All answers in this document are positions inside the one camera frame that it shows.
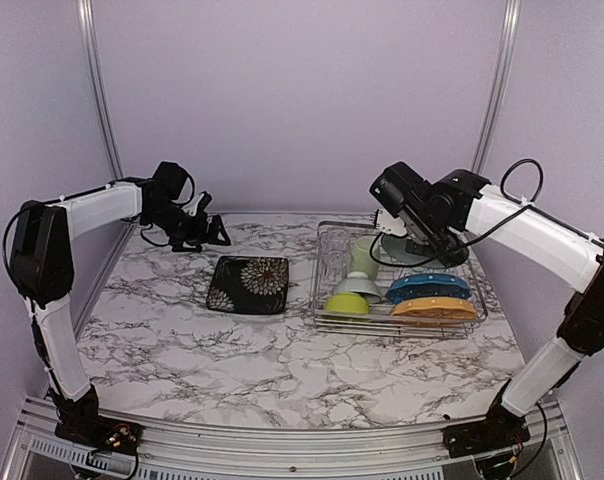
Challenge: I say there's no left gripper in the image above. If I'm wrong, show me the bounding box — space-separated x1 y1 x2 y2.
142 201 229 251

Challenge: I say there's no blue polka dot plate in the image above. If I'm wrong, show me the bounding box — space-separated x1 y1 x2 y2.
385 273 471 304

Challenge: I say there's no light green round plate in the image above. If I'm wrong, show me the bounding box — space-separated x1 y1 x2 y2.
381 234 469 269

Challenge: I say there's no black floral square plate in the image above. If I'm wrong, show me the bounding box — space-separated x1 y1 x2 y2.
205 256 289 315

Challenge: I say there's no orange polka dot plate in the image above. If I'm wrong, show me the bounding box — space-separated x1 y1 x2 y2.
391 297 477 320

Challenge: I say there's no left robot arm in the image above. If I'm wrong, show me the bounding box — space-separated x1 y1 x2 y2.
2 161 231 445

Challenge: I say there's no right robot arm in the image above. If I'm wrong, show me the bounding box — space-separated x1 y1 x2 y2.
369 162 604 448

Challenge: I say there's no pale green mug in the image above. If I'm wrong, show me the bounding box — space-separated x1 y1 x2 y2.
348 235 380 280

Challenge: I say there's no white patterned bowl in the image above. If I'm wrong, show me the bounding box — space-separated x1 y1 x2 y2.
333 271 383 304

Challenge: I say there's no clear glass blue flower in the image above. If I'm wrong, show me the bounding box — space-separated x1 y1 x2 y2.
320 250 348 281

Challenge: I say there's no lime green bowl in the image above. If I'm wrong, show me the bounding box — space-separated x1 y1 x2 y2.
321 292 370 322

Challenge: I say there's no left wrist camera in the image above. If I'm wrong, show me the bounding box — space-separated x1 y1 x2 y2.
182 191 212 217

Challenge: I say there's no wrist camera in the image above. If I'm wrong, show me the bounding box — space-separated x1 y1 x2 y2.
372 208 408 238
182 191 212 217

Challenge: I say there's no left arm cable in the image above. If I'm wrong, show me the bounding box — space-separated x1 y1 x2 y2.
1 169 203 291

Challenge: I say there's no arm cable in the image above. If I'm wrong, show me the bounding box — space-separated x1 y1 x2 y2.
1 169 203 291
446 158 544 251

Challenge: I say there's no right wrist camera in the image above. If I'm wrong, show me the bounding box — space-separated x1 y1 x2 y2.
372 208 408 238

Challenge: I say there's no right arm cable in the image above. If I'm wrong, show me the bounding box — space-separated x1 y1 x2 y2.
446 158 544 251

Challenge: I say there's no metal wire dish rack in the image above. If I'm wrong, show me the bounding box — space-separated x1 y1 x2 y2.
310 220 488 339

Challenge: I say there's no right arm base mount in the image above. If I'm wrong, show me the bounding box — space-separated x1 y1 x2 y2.
442 414 531 458

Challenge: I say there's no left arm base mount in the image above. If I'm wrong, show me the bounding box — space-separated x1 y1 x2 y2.
55 416 143 456

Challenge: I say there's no right aluminium frame post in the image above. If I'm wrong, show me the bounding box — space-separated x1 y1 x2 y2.
471 0 522 174

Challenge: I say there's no aluminium frame post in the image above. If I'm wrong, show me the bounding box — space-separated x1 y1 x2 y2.
77 0 124 179
471 0 522 174

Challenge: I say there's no left aluminium frame post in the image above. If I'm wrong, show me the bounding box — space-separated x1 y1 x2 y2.
77 0 124 179

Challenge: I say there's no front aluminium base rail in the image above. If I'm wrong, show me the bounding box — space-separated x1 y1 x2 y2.
1 399 583 480

